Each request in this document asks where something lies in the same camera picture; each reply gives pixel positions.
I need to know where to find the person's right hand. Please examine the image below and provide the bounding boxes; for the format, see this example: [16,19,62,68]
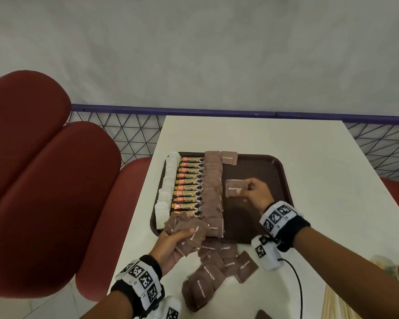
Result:
[236,177,275,215]

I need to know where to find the person's left hand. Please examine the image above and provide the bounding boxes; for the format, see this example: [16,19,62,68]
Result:
[149,228,195,276]

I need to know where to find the brown plastic tray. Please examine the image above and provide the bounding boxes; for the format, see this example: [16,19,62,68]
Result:
[149,152,294,245]

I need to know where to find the handful of brown sugar packets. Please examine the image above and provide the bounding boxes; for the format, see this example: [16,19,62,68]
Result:
[164,212,208,258]

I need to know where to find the row of white tea bags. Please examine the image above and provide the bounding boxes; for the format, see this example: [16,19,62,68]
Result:
[154,152,181,231]

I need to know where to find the row of brown sugar packets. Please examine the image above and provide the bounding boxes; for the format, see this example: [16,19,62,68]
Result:
[199,151,225,239]

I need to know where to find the pile of brown sugar packets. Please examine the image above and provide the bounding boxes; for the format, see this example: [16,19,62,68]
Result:
[181,239,273,319]

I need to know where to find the row of gold coffee sachets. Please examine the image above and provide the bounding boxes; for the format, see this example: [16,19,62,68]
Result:
[169,156,205,218]

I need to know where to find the bundle of wooden stirrers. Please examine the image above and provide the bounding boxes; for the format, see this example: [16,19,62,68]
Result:
[321,284,353,319]

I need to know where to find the person's right forearm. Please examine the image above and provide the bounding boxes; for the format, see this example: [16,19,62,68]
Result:
[292,226,399,319]

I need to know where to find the person's left forearm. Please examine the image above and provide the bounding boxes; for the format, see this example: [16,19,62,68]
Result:
[79,290,133,319]

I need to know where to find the right marker wristband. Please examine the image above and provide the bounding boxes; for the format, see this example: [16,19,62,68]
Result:
[259,201,311,252]

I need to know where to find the marker wristband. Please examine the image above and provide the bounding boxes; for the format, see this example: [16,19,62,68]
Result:
[110,255,165,318]
[259,201,311,252]

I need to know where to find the left marker wristband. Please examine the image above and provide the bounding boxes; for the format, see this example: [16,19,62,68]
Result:
[110,255,165,318]

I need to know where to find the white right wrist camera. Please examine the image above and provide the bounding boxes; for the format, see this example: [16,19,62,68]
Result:
[251,234,284,272]

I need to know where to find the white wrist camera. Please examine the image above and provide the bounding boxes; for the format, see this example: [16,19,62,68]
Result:
[149,295,182,319]
[251,234,284,272]

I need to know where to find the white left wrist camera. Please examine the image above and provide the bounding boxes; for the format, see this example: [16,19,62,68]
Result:
[149,295,182,319]

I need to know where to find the black camera cable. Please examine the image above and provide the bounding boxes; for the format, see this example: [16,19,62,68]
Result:
[279,258,304,319]

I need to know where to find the purple wire fence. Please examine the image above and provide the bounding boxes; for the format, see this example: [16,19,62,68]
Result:
[66,104,399,187]

